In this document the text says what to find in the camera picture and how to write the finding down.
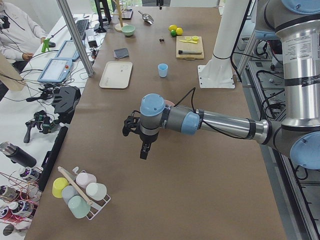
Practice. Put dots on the pink plastic cup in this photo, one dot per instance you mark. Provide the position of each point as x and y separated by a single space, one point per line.
83 179

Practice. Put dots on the yellow lemon far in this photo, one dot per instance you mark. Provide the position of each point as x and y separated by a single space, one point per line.
172 27

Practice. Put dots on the teach pendant far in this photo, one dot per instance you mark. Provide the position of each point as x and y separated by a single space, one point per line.
68 50

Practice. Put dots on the lemon slice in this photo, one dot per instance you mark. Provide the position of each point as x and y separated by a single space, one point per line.
195 38

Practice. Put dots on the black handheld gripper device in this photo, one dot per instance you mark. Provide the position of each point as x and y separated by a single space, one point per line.
42 121

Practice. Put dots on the white plastic cup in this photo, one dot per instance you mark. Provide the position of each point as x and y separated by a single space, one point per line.
96 191

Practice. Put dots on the wooden cup tree stand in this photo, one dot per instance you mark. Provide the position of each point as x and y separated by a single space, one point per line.
120 9

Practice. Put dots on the cream rabbit tray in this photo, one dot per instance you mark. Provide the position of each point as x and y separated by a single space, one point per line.
116 75

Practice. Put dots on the blue plastic cup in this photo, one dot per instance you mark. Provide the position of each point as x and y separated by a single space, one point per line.
162 70

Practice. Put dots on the pink bowl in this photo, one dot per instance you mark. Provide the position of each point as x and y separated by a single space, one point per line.
168 102

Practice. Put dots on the yellow plastic cup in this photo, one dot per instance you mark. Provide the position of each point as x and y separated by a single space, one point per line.
58 185

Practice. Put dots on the teach pendant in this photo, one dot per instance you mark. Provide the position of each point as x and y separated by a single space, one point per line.
56 70
68 50

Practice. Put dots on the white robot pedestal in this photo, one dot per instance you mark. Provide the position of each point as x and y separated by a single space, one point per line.
218 72

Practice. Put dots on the black keyboard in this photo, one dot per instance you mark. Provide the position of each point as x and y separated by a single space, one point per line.
81 26

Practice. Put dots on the white wire cup rack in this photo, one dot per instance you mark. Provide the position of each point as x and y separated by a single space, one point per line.
95 206

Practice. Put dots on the teach pendant near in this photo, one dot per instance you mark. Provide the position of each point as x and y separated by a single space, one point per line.
56 70

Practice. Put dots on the grey plastic cup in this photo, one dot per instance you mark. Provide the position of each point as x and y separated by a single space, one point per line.
68 192

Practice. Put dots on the wooden cutting board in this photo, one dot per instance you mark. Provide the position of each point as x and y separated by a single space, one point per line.
186 43

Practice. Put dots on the black handled knife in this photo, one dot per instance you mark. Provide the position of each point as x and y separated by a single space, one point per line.
185 52

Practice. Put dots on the black thermos bottle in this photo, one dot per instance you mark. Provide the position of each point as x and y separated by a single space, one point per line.
17 155

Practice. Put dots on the mint plastic cup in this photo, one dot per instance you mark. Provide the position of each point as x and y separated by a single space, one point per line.
78 206

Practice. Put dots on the person in white hoodie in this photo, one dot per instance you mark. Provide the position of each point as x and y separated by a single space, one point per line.
23 37

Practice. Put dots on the green lime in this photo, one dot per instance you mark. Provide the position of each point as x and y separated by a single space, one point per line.
173 33

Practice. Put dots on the aluminium frame post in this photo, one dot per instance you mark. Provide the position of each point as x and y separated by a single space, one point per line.
71 25

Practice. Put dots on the yellow lemon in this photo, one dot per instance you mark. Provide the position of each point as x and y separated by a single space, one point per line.
172 27
179 31

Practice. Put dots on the yellow lemon near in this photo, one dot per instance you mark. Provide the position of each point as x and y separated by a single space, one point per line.
179 31

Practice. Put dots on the grey folded cloth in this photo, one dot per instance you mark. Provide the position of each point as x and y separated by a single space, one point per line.
121 53

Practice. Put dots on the mint green bowl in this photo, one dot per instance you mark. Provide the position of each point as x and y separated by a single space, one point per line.
128 30

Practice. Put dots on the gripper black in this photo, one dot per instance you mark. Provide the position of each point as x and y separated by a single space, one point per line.
147 138

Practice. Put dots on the metal ice scoop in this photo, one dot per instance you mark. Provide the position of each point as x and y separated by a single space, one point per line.
146 17

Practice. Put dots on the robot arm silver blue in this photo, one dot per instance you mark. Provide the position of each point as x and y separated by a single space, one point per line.
297 24

